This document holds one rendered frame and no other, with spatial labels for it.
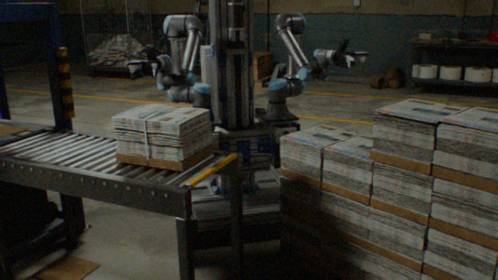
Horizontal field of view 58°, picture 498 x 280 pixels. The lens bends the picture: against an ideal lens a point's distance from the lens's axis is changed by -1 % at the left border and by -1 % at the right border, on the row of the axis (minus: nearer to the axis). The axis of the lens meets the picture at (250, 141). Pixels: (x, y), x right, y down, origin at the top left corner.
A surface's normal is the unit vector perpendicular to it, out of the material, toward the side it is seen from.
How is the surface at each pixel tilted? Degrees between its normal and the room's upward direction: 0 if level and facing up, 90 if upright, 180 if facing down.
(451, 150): 90
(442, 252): 90
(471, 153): 90
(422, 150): 90
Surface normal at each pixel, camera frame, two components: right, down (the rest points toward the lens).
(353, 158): -0.73, 0.21
